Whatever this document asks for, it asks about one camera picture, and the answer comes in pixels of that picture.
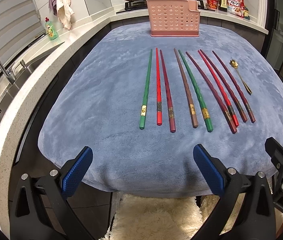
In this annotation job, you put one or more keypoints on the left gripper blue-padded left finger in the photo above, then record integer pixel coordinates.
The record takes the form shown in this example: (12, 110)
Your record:
(28, 215)

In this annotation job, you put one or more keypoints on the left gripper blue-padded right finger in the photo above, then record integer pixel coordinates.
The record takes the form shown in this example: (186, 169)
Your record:
(255, 220)

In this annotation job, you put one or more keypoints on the maroon chopstick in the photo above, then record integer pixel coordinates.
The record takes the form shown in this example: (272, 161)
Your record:
(223, 108)

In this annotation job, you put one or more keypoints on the bright red chopstick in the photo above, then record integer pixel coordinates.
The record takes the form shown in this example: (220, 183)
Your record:
(223, 93)
(159, 111)

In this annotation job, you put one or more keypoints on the dark red chopstick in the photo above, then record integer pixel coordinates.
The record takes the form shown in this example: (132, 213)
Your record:
(168, 95)
(231, 93)

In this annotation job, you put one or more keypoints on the green chopstick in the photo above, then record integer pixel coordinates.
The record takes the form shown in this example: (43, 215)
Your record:
(145, 95)
(201, 101)

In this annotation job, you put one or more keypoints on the brown chopstick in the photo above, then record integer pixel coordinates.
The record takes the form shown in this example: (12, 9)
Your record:
(191, 106)

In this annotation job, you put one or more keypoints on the gold flower spoon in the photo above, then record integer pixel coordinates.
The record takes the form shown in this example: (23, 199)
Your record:
(234, 64)

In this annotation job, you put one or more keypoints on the purple-red chopstick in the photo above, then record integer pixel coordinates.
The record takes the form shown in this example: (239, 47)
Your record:
(243, 101)

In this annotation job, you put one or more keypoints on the white fluffy rug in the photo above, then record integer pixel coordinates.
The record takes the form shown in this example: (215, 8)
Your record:
(159, 218)

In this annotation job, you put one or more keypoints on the stainless steel sink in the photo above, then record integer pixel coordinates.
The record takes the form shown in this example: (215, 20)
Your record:
(22, 67)

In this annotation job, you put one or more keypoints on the chrome sink faucet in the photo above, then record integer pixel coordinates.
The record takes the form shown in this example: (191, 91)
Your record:
(8, 73)

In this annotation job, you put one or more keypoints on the blue plush table mat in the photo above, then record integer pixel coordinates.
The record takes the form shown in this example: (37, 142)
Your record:
(100, 107)

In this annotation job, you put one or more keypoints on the small dark jar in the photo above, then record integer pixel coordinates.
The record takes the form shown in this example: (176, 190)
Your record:
(246, 13)

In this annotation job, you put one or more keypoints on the green dish soap bottle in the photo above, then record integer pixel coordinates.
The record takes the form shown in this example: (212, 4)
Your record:
(51, 31)

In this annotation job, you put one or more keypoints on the red cereal bag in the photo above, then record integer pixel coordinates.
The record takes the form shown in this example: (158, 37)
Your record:
(235, 7)

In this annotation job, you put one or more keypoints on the red snack packet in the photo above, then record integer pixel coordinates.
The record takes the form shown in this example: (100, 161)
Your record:
(212, 4)

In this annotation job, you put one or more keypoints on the dark soy sauce bottle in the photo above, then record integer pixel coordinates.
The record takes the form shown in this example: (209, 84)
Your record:
(222, 5)

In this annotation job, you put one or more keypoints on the cream hanging towel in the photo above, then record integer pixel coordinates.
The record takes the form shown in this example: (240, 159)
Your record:
(64, 13)

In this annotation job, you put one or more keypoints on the pink perforated utensil holder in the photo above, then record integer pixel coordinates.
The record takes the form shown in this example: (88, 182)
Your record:
(174, 23)

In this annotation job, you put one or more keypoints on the black gas stove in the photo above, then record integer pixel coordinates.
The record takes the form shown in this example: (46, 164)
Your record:
(159, 4)

